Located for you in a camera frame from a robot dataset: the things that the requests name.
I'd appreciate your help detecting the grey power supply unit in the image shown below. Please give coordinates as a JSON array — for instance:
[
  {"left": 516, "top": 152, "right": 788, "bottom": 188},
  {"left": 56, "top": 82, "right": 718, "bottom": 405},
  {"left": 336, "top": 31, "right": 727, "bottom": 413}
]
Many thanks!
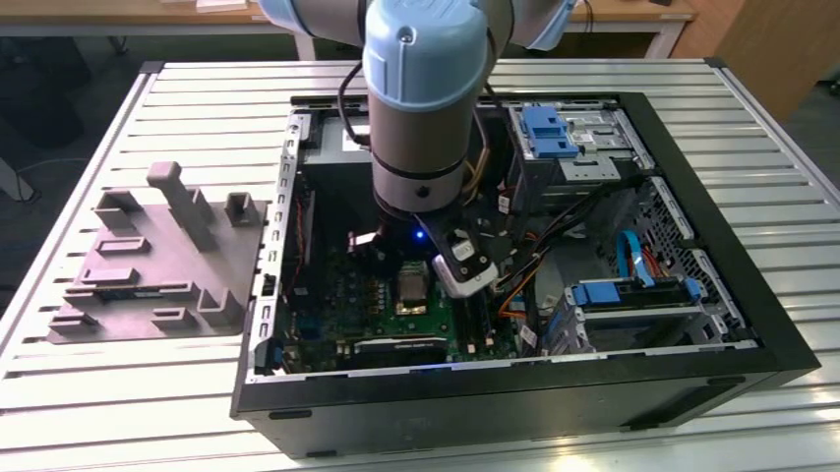
[{"left": 297, "top": 115, "right": 382, "bottom": 235}]

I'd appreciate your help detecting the green motherboard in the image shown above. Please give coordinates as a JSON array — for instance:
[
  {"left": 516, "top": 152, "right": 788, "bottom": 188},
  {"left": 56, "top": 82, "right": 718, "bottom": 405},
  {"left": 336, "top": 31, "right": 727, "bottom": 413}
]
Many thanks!
[{"left": 273, "top": 229, "right": 526, "bottom": 368}]

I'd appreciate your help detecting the black graphics card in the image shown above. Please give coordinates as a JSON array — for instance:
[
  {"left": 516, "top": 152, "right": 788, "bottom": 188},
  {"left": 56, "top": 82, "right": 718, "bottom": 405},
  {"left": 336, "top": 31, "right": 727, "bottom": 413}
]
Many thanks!
[{"left": 350, "top": 336, "right": 451, "bottom": 368}]

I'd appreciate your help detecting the blue disk carrier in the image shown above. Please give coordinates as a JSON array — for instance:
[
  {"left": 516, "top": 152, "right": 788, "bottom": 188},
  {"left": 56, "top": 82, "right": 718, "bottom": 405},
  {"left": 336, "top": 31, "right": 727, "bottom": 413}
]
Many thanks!
[{"left": 522, "top": 105, "right": 578, "bottom": 159}]

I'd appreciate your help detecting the hard disk in blue carrier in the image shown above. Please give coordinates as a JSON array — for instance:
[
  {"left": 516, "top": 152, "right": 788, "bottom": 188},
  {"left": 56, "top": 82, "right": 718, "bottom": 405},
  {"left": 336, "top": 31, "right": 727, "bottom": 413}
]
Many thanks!
[{"left": 569, "top": 277, "right": 703, "bottom": 309}]

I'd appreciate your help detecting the silver drive cage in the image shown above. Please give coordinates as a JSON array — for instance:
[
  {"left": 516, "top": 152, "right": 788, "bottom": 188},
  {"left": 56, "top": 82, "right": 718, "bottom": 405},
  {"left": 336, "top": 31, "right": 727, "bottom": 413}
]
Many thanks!
[{"left": 507, "top": 102, "right": 657, "bottom": 212}]

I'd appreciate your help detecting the grey plastic parts rack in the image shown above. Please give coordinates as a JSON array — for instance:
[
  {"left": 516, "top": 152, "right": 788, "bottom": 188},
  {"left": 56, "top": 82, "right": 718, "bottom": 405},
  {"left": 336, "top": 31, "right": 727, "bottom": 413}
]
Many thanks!
[{"left": 45, "top": 160, "right": 271, "bottom": 345}]

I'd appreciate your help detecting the black open PC case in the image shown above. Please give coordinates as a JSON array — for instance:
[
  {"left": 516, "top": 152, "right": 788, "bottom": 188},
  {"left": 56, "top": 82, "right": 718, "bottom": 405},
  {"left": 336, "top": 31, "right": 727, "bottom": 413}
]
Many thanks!
[{"left": 228, "top": 90, "right": 822, "bottom": 461}]

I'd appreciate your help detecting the RAM stick with blue label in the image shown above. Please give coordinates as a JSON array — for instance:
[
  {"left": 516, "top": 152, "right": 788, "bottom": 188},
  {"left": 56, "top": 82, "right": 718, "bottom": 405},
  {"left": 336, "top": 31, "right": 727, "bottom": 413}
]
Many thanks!
[{"left": 90, "top": 287, "right": 165, "bottom": 302}]

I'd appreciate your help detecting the silver disk bay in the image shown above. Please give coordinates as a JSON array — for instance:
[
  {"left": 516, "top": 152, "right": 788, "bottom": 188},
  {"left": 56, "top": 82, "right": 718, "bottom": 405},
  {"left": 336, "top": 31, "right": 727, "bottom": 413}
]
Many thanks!
[{"left": 563, "top": 277, "right": 755, "bottom": 353}]

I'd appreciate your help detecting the small white box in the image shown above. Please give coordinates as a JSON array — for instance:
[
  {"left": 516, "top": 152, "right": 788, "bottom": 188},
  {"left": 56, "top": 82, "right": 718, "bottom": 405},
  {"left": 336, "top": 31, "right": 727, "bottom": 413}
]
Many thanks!
[{"left": 193, "top": 0, "right": 249, "bottom": 15}]

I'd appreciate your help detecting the wooden desk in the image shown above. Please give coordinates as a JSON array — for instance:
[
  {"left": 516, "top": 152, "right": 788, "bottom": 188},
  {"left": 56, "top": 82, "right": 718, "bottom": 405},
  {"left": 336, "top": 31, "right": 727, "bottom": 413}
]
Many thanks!
[{"left": 0, "top": 0, "right": 697, "bottom": 59}]

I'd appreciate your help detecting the wooden cabinet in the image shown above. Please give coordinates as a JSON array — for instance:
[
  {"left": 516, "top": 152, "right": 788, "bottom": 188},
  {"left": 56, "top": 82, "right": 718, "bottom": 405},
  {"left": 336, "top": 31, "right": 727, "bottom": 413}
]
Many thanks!
[{"left": 674, "top": 0, "right": 840, "bottom": 122}]

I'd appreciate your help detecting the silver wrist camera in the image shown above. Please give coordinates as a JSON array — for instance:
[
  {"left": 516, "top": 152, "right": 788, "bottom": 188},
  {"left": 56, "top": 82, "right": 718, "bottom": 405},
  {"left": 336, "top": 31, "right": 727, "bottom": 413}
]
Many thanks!
[{"left": 428, "top": 235, "right": 498, "bottom": 300}]

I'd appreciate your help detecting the red wire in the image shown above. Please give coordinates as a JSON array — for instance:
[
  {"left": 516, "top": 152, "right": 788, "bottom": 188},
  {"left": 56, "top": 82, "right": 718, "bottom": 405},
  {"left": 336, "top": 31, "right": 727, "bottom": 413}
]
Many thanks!
[{"left": 292, "top": 189, "right": 311, "bottom": 294}]

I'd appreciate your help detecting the yellow wire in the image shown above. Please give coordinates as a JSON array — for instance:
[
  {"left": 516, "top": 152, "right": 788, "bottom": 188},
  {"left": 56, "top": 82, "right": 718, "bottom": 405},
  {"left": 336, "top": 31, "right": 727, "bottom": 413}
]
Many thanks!
[{"left": 462, "top": 147, "right": 492, "bottom": 207}]

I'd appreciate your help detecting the orange wire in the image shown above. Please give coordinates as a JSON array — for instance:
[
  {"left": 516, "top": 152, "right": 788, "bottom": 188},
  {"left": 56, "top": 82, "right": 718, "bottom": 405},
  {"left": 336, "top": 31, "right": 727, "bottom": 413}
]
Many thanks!
[{"left": 496, "top": 285, "right": 527, "bottom": 322}]

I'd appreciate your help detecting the black wire bundle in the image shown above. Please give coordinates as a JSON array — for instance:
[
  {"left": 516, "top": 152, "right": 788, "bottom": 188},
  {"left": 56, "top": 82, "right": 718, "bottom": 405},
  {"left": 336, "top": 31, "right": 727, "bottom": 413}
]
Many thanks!
[{"left": 523, "top": 185, "right": 635, "bottom": 260}]

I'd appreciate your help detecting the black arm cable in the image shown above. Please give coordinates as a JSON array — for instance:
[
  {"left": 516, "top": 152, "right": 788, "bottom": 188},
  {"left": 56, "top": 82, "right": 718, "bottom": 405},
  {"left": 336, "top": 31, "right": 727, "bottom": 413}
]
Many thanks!
[{"left": 336, "top": 61, "right": 372, "bottom": 147}]

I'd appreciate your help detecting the blue flat wire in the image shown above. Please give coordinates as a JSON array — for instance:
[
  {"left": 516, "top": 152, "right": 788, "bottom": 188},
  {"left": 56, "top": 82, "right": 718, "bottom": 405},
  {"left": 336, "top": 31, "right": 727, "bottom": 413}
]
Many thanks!
[{"left": 615, "top": 229, "right": 657, "bottom": 289}]

